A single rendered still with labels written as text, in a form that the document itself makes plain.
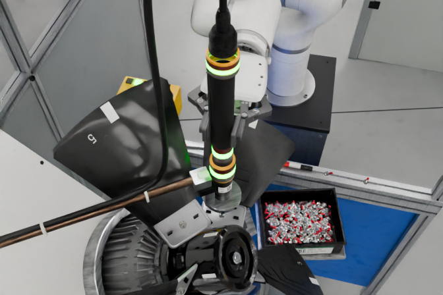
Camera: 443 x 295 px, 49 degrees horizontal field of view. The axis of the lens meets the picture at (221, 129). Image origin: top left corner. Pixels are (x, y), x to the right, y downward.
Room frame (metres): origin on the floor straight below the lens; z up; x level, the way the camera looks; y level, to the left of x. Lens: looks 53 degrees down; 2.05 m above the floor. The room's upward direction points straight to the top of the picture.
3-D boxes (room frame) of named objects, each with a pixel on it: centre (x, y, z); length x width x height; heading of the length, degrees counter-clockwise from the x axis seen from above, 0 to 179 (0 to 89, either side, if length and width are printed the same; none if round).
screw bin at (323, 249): (0.60, -0.21, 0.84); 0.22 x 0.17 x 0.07; 93
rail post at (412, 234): (0.67, -0.60, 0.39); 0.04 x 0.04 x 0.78; 76
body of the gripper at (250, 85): (0.55, -0.03, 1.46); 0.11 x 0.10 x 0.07; 166
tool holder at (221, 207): (0.44, 0.01, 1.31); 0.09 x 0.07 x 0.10; 111
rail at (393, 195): (0.77, -0.18, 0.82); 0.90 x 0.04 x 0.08; 76
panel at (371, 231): (0.77, -0.18, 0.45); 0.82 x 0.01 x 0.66; 76
